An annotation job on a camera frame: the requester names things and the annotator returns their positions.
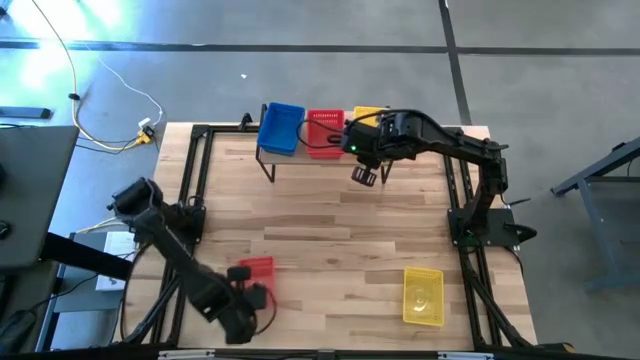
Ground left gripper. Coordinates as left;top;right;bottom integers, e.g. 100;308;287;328
221;265;270;347

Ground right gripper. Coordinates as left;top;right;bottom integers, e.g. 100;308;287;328
342;119;387;188

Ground yellow plastic basket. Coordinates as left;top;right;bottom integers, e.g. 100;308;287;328
352;105;389;129
402;266;446;328

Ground wooden shelf with black legs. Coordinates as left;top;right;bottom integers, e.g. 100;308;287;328
254;103;396;185

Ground white paper sheet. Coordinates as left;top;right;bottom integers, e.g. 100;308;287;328
94;232;137;292

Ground black desk foot bar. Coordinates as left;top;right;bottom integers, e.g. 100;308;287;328
39;232;135;281

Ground grey desk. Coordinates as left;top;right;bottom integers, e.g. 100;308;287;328
0;124;81;271

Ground blue-grey metal table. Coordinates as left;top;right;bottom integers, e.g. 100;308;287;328
550;135;640;292

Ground black flat bar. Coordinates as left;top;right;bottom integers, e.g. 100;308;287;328
0;106;53;121

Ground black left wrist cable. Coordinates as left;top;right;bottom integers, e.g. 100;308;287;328
252;285;279;335

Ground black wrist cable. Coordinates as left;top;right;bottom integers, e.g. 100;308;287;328
252;285;279;335
296;118;351;150

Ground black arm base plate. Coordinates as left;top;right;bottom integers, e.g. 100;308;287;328
447;207;522;250
133;202;207;246

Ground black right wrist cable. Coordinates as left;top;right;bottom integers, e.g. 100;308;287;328
296;118;351;150

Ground cream cable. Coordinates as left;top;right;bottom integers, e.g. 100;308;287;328
77;215;126;235

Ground black aluminium table frame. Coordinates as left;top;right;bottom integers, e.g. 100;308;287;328
117;122;539;351

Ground white floor cable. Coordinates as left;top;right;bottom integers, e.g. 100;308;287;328
79;39;165;129

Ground yellow floor cable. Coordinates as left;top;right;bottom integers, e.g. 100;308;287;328
30;0;145;151

